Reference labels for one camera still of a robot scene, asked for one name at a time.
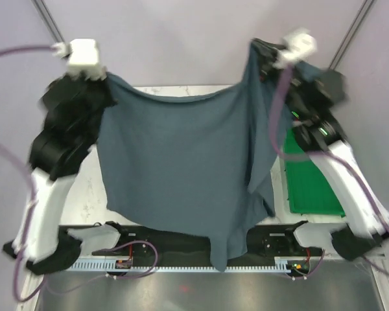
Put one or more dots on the green plastic tray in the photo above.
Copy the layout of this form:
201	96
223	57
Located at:
309	191

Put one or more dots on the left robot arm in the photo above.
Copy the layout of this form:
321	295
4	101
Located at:
74	109

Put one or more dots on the blue-grey t-shirt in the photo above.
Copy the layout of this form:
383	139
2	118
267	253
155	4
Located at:
196	165

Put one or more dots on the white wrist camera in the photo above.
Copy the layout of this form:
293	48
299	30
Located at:
82	58
298	46

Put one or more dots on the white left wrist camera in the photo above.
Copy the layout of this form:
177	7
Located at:
82	58

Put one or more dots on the aluminium frame post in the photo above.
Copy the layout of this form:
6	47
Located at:
351	33
46	16

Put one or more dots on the white slotted cable duct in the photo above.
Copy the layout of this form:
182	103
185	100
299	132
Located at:
121	264

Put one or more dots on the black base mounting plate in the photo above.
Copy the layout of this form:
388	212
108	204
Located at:
271	240

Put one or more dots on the left aluminium frame post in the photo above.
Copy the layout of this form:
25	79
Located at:
46	16

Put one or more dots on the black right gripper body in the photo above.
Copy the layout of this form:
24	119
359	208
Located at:
267	70

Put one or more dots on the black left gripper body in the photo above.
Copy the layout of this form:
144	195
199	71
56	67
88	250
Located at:
102	93

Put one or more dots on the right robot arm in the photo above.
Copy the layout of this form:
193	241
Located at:
323	141

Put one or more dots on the right aluminium frame post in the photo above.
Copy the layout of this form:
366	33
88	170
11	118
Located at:
351	33

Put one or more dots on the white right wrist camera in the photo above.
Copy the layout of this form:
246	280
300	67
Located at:
298	46

